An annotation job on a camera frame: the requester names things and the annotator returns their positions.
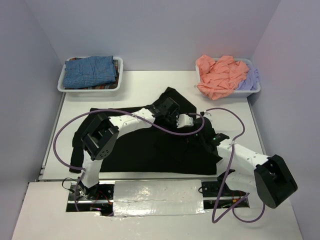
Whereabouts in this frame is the black long sleeve shirt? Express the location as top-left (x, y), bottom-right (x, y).
top-left (70, 87), bottom-right (221, 175)

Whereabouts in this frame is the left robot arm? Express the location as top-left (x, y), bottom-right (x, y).
top-left (78, 97), bottom-right (180, 199)

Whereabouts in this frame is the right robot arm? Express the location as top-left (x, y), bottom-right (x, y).
top-left (197, 127), bottom-right (298, 209)

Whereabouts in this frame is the right white plastic basket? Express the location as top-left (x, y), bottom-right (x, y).
top-left (195, 57), bottom-right (261, 98)

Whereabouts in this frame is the white plastic basket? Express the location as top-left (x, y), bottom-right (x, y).
top-left (195, 57), bottom-right (261, 98)
top-left (57, 55), bottom-right (124, 97)

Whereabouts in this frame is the orange pink shirt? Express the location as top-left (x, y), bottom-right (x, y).
top-left (196, 55), bottom-right (250, 100)

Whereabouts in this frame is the lavender shirt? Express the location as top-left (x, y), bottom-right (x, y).
top-left (236, 63), bottom-right (260, 91)

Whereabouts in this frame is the blue checkered folded shirt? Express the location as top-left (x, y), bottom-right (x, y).
top-left (61, 55), bottom-right (117, 89)

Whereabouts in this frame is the silver foil tape cover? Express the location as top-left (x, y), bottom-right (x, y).
top-left (112, 179), bottom-right (205, 217)

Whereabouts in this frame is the left white plastic basket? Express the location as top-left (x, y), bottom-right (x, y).
top-left (57, 55), bottom-right (124, 97)

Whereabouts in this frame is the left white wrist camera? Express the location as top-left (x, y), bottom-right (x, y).
top-left (176, 114), bottom-right (194, 129)

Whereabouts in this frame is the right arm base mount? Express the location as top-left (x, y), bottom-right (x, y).
top-left (198, 172), bottom-right (247, 210)

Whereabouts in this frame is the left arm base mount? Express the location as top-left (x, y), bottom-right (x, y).
top-left (62, 182), bottom-right (115, 216)

